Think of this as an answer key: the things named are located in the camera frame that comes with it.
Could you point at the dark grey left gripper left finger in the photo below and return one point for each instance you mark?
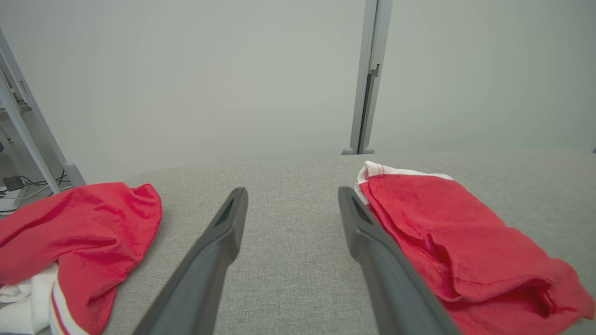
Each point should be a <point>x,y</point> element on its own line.
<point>200,288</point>

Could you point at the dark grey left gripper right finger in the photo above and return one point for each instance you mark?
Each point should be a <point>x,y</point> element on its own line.
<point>396,298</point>

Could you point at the red garment white edge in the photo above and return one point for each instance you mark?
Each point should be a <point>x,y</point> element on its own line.
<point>465,232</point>

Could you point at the red garment striped white trim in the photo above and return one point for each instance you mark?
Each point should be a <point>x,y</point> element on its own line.
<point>84,223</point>

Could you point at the grey fabric sofa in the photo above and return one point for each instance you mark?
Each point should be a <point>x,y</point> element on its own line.
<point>293,209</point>

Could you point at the black power adapter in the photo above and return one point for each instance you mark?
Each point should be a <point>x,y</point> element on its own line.
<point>14,183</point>

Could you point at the grey slanted metal frame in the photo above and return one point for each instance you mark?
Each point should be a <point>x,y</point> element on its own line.
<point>74,176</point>

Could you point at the grey partition post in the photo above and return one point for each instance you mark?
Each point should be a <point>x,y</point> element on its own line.
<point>372,46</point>

